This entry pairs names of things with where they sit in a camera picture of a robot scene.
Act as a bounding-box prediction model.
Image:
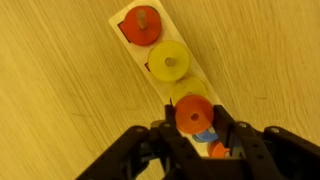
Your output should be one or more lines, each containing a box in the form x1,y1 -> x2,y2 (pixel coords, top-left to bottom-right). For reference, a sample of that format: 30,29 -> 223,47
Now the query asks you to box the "yellow round disc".
169,77 -> 208,101
147,40 -> 191,83

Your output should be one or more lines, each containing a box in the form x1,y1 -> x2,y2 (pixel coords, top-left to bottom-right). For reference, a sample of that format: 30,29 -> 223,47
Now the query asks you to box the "wooden peg board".
108,0 -> 223,158

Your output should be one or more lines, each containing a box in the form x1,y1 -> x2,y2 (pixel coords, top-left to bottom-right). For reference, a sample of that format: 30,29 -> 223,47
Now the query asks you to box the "orange round disc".
208,139 -> 231,159
174,94 -> 215,135

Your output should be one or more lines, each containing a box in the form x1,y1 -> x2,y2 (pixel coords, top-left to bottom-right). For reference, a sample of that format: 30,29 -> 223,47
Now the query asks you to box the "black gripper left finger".
75,104 -> 214,180

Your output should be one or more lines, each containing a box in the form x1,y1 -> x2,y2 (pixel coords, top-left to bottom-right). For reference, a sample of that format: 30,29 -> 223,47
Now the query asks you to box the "blue round disc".
192,128 -> 219,143

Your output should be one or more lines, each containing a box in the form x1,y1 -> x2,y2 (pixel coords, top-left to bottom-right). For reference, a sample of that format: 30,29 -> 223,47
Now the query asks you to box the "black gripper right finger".
213,104 -> 320,180

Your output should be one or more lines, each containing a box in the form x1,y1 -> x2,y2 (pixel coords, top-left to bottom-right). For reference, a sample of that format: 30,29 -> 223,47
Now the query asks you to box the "red round disc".
123,5 -> 163,47

